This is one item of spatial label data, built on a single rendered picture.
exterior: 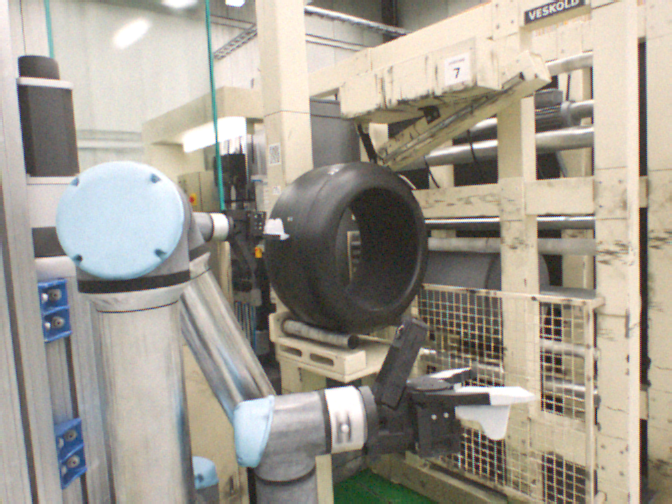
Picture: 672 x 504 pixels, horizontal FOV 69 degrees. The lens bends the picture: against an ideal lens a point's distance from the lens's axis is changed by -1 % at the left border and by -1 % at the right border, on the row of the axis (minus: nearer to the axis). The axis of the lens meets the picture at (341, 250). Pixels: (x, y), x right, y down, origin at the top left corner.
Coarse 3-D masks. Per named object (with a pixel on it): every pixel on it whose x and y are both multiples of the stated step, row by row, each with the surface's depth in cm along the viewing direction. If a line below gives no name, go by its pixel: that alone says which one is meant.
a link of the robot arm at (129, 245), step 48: (96, 192) 47; (144, 192) 48; (96, 240) 47; (144, 240) 48; (96, 288) 49; (144, 288) 49; (144, 336) 51; (144, 384) 51; (144, 432) 51; (144, 480) 52; (192, 480) 56
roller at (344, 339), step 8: (288, 320) 172; (288, 328) 169; (296, 328) 166; (304, 328) 163; (312, 328) 160; (320, 328) 158; (328, 328) 157; (304, 336) 163; (312, 336) 159; (320, 336) 156; (328, 336) 153; (336, 336) 151; (344, 336) 148; (352, 336) 147; (336, 344) 151; (344, 344) 148; (352, 344) 147
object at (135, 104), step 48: (48, 0) 148; (96, 0) 157; (144, 0) 167; (192, 0) 179; (96, 48) 158; (144, 48) 168; (192, 48) 179; (96, 96) 158; (144, 96) 168; (192, 96) 180; (96, 144) 159; (144, 144) 169; (192, 144) 180; (192, 192) 181
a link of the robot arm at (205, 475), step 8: (200, 464) 71; (208, 464) 71; (200, 472) 68; (208, 472) 68; (216, 472) 71; (200, 480) 67; (208, 480) 68; (216, 480) 70; (200, 488) 66; (208, 488) 68; (216, 488) 70; (208, 496) 68; (216, 496) 70
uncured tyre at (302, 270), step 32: (288, 192) 154; (320, 192) 143; (352, 192) 146; (384, 192) 177; (288, 224) 146; (320, 224) 140; (384, 224) 187; (416, 224) 167; (288, 256) 144; (320, 256) 139; (384, 256) 189; (416, 256) 169; (288, 288) 149; (320, 288) 141; (352, 288) 183; (384, 288) 183; (416, 288) 167; (320, 320) 150; (352, 320) 148; (384, 320) 157
